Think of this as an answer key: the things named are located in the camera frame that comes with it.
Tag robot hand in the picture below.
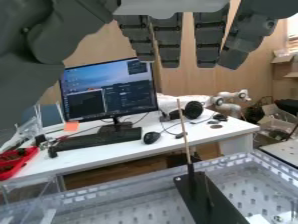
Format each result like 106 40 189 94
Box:
0 0 298 132

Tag black computer monitor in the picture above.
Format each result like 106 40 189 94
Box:
58 57 159 135

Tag orange sticky note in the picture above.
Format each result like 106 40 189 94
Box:
62 120 81 132

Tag black keyboard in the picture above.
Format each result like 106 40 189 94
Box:
52 126 143 153

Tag small black object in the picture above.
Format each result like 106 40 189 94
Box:
46 145 60 159

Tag red tray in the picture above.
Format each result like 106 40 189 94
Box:
0 145 40 182

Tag black computer mouse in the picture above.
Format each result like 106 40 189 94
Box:
142 131 163 145

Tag white desk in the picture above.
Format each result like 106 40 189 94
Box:
0 108 260 195

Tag black headphones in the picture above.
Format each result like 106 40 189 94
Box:
167 100 206 121

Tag thin stick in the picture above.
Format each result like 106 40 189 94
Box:
175 98 198 201

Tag small white jointed device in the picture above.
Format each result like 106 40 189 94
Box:
207 88 252 120

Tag clear box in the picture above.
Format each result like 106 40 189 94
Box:
0 149 298 224

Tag black plate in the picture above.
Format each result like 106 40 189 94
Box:
173 171 252 224

